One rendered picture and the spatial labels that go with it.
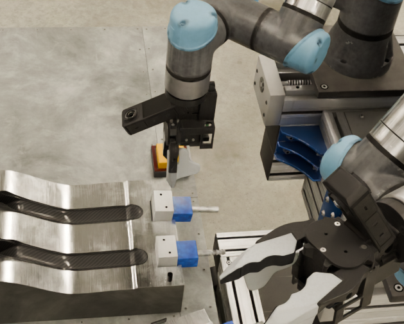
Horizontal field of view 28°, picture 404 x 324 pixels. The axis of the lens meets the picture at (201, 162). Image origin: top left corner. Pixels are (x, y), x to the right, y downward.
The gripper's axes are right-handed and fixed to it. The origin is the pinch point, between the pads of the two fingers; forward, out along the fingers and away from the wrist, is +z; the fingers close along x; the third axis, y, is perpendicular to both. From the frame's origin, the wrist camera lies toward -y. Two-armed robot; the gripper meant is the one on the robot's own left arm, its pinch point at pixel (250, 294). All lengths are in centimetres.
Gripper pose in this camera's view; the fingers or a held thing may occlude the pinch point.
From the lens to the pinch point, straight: 78.8
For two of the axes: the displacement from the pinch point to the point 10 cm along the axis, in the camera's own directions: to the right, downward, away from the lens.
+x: -5.6, -5.3, 6.3
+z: -8.3, 3.6, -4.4
